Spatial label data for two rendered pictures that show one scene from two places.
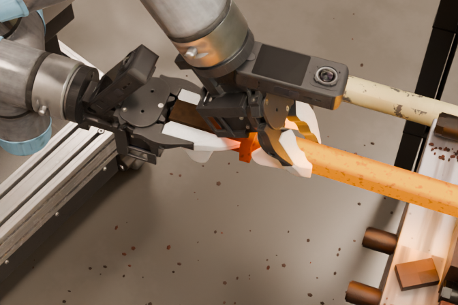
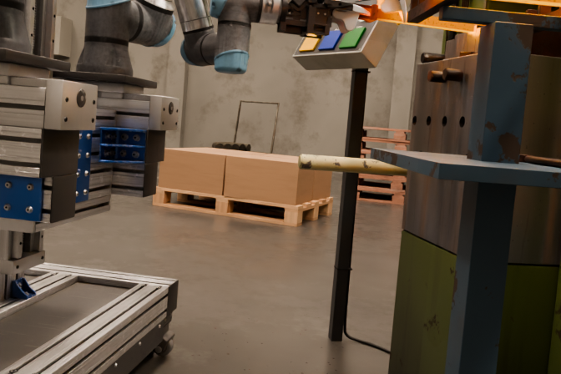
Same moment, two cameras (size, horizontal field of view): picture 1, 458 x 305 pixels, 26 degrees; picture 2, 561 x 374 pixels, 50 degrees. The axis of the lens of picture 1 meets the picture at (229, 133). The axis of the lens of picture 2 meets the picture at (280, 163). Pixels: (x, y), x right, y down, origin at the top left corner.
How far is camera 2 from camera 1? 1.61 m
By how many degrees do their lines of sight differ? 60
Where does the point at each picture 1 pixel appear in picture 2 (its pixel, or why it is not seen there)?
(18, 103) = (255, 2)
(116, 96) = not seen: outside the picture
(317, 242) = (312, 362)
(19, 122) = (245, 30)
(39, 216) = (135, 329)
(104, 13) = not seen: hidden behind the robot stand
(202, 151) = (353, 17)
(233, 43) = not seen: outside the picture
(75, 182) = (150, 316)
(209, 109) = not seen: outside the picture
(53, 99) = not seen: outside the picture
